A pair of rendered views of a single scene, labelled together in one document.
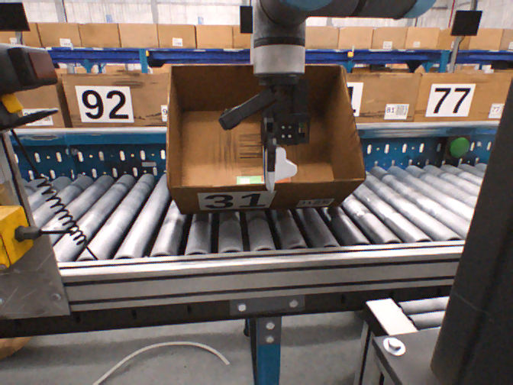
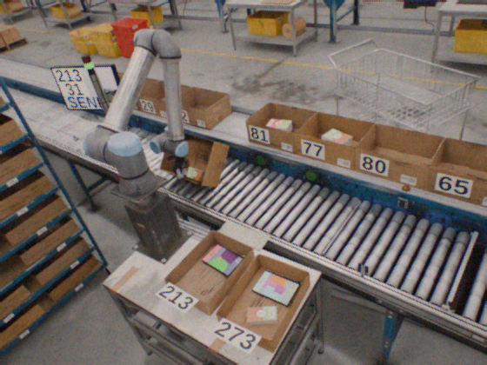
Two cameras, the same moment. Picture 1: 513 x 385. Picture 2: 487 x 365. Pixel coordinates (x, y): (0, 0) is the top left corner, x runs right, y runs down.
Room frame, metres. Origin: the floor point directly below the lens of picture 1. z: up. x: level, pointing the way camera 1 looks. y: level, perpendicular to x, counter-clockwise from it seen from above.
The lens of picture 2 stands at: (-0.45, -1.85, 2.30)
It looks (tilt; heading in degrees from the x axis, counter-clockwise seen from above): 38 degrees down; 50
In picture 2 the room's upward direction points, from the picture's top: 11 degrees counter-clockwise
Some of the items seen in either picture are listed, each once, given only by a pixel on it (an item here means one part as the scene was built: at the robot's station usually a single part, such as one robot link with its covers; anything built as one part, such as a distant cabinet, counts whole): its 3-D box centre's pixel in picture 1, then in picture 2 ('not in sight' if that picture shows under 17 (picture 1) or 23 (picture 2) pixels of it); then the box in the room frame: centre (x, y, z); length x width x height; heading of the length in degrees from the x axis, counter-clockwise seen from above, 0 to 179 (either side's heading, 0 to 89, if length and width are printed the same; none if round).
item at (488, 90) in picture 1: (442, 96); (335, 139); (1.29, -0.73, 0.96); 0.39 x 0.29 x 0.17; 96
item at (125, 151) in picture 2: not in sight; (126, 153); (0.18, -0.28, 1.37); 0.17 x 0.15 x 0.18; 100
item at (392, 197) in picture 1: (392, 200); (245, 191); (0.80, -0.38, 0.72); 0.52 x 0.05 x 0.05; 6
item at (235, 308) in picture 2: not in sight; (264, 299); (0.22, -1.04, 0.80); 0.38 x 0.28 x 0.10; 11
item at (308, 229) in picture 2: not in sight; (316, 218); (0.85, -0.89, 0.72); 0.52 x 0.05 x 0.05; 6
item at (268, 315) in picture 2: not in sight; (262, 315); (0.16, -1.08, 0.77); 0.13 x 0.07 x 0.04; 131
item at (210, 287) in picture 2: not in sight; (211, 269); (0.19, -0.71, 0.80); 0.38 x 0.28 x 0.10; 7
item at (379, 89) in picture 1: (346, 97); (282, 127); (1.25, -0.34, 0.96); 0.39 x 0.29 x 0.17; 96
